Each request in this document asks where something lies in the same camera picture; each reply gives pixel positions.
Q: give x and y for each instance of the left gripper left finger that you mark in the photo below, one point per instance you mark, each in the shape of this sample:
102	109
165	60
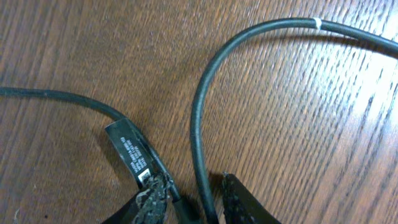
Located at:
148	206

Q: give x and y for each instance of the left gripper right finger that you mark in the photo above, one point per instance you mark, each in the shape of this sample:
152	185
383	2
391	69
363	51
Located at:
240	206

